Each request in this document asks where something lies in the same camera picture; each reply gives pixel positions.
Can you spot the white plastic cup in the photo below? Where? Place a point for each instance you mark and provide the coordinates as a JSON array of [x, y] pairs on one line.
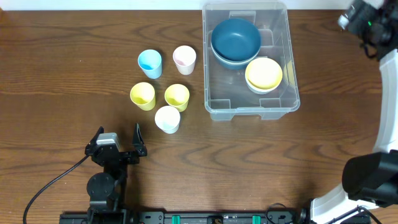
[[167, 118]]

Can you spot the pink plastic cup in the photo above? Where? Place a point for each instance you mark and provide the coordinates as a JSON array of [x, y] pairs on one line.
[[184, 57]]

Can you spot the light blue plastic cup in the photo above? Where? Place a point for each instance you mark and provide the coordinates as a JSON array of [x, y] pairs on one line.
[[150, 62]]

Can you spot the yellow bowl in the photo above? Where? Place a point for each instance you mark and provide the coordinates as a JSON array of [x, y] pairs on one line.
[[264, 73]]

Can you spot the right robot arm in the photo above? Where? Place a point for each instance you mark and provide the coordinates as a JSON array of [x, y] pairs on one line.
[[369, 181]]

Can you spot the white bowl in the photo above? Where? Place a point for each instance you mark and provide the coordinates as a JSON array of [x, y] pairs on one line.
[[250, 84]]

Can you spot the light grey-blue bowl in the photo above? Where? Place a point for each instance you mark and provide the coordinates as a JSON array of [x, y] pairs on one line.
[[260, 91]]

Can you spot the yellow cup on right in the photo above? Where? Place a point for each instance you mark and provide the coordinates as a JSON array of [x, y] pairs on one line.
[[177, 95]]

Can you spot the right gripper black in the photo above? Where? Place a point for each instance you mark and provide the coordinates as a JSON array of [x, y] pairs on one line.
[[359, 22]]

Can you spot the dark blue bowl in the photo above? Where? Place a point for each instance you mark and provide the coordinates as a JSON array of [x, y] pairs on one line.
[[236, 39], [232, 67]]

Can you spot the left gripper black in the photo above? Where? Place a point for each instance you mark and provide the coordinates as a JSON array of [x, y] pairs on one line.
[[125, 155]]

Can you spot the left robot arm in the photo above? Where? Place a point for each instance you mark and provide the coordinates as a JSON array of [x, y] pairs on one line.
[[107, 188]]

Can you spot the clear plastic storage container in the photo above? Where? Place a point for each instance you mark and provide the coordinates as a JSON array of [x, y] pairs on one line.
[[226, 91]]

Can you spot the yellow cup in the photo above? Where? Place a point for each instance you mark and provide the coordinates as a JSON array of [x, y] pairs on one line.
[[143, 95], [177, 95]]

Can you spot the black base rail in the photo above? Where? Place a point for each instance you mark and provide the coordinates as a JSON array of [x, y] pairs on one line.
[[277, 216]]

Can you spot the yellow cup on left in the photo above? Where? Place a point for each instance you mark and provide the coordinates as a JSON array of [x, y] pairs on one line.
[[143, 95]]

